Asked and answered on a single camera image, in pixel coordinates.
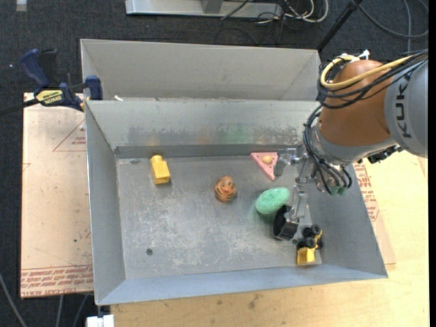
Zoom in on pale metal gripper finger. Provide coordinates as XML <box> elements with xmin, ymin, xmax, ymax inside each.
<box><xmin>287</xmin><ymin>186</ymin><xmax>302</xmax><ymax>225</ymax></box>
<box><xmin>299</xmin><ymin>184</ymin><xmax>311</xmax><ymax>220</ymax></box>

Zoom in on green round sponge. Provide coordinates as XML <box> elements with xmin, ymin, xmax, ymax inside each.
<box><xmin>255</xmin><ymin>187</ymin><xmax>292</xmax><ymax>215</ymax></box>

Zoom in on yellow toy vehicle, black wheels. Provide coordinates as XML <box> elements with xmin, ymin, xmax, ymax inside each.
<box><xmin>295</xmin><ymin>224</ymin><xmax>324</xmax><ymax>266</ymax></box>

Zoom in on black ring roll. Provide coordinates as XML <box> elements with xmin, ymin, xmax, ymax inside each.
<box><xmin>272</xmin><ymin>205</ymin><xmax>301</xmax><ymax>242</ymax></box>

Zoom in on grey metal bin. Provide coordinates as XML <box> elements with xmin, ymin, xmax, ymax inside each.
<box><xmin>80</xmin><ymin>38</ymin><xmax>389</xmax><ymax>307</ymax></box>

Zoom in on brown cardboard board, red print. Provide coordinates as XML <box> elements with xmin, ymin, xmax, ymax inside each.
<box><xmin>20</xmin><ymin>92</ymin><xmax>398</xmax><ymax>300</ymax></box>

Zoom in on yellow toy block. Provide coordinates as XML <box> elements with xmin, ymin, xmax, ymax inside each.
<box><xmin>150</xmin><ymin>154</ymin><xmax>172</xmax><ymax>185</ymax></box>

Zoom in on pink triangle toy wedge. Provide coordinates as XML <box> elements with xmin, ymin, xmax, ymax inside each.
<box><xmin>250</xmin><ymin>151</ymin><xmax>279</xmax><ymax>182</ymax></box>

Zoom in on orange striped rubber duck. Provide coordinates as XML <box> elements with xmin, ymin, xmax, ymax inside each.
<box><xmin>214</xmin><ymin>176</ymin><xmax>238</xmax><ymax>203</ymax></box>

